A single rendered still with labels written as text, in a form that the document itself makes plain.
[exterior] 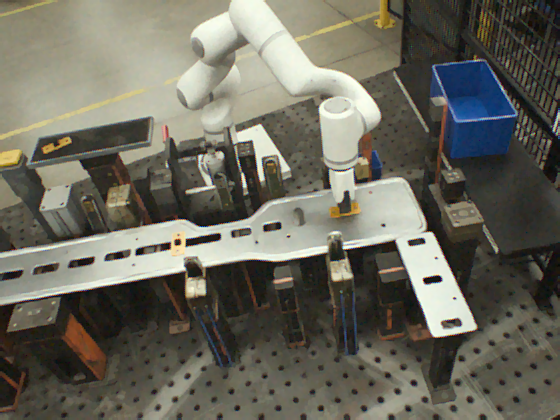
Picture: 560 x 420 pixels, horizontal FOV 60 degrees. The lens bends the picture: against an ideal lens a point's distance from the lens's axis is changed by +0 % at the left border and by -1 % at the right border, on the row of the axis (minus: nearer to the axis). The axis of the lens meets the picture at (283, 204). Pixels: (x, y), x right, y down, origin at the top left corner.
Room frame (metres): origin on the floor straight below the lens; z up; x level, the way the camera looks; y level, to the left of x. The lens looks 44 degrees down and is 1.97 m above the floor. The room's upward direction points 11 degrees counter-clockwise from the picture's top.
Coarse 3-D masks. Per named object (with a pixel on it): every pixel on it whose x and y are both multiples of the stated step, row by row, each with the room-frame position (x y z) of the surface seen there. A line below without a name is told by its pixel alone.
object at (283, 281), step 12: (276, 276) 0.75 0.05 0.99; (288, 276) 0.74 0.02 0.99; (276, 288) 0.71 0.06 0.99; (288, 288) 0.71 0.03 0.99; (288, 300) 0.71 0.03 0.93; (288, 312) 0.70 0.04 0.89; (288, 324) 0.72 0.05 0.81; (300, 324) 0.73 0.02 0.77; (288, 336) 0.71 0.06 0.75; (300, 336) 0.71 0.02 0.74
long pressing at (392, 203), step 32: (320, 192) 1.01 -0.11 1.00; (384, 192) 0.96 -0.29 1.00; (160, 224) 1.00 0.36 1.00; (192, 224) 0.97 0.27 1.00; (224, 224) 0.95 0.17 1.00; (256, 224) 0.93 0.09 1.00; (288, 224) 0.91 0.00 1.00; (320, 224) 0.89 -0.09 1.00; (352, 224) 0.86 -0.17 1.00; (416, 224) 0.82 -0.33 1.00; (0, 256) 0.99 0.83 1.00; (32, 256) 0.97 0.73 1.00; (64, 256) 0.95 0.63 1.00; (96, 256) 0.92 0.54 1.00; (160, 256) 0.88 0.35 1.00; (224, 256) 0.84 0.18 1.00; (256, 256) 0.82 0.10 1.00; (288, 256) 0.80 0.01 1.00; (0, 288) 0.87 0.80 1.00; (32, 288) 0.85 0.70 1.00; (64, 288) 0.83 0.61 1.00
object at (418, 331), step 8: (424, 280) 0.69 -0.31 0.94; (432, 280) 0.69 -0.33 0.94; (416, 304) 0.69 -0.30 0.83; (408, 312) 0.72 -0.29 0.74; (416, 312) 0.69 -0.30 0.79; (408, 320) 0.72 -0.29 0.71; (416, 320) 0.69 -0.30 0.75; (424, 320) 0.69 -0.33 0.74; (408, 328) 0.70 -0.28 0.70; (416, 328) 0.69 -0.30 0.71; (424, 328) 0.69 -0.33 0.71; (416, 336) 0.67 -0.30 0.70; (424, 336) 0.66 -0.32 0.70; (432, 336) 0.66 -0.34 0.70
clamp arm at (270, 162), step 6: (270, 156) 1.08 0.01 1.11; (264, 162) 1.07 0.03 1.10; (270, 162) 1.07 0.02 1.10; (276, 162) 1.06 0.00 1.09; (270, 168) 1.06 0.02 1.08; (276, 168) 1.06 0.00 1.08; (270, 174) 1.06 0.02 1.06; (276, 174) 1.06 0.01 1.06; (270, 180) 1.05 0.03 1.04; (276, 180) 1.05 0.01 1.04; (270, 186) 1.05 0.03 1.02; (276, 186) 1.05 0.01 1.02; (270, 192) 1.05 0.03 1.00; (276, 192) 1.04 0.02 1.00
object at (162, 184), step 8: (152, 176) 1.13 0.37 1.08; (160, 176) 1.12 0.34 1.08; (168, 176) 1.12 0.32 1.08; (152, 184) 1.09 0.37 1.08; (160, 184) 1.09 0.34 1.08; (168, 184) 1.08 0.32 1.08; (152, 192) 1.07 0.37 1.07; (160, 192) 1.07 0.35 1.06; (168, 192) 1.07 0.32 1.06; (176, 192) 1.10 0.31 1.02; (160, 200) 1.07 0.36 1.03; (168, 200) 1.07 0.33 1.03; (176, 200) 1.07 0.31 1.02; (160, 208) 1.07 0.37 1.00; (168, 208) 1.07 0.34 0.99; (176, 208) 1.07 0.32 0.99; (168, 216) 1.07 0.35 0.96; (176, 216) 1.08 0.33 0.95; (184, 216) 1.09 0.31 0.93; (192, 240) 1.08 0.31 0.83; (200, 240) 1.15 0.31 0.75
